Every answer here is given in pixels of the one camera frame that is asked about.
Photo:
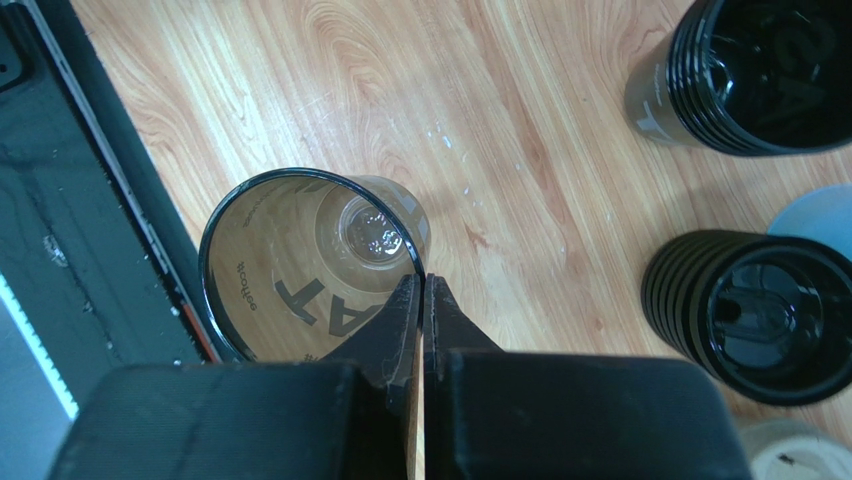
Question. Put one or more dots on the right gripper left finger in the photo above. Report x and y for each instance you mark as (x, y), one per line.
(348, 415)

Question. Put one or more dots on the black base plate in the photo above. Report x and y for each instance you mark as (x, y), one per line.
(90, 243)

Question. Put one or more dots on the black lid stack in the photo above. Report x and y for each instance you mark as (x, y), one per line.
(768, 316)

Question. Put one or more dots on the single brown plastic cup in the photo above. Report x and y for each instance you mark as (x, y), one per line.
(295, 261)

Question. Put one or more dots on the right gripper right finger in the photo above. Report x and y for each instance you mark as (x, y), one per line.
(493, 414)

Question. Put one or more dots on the light blue straw holder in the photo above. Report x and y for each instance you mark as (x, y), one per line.
(823, 216)

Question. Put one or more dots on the bottom pulp cup carrier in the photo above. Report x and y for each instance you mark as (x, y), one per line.
(783, 448)

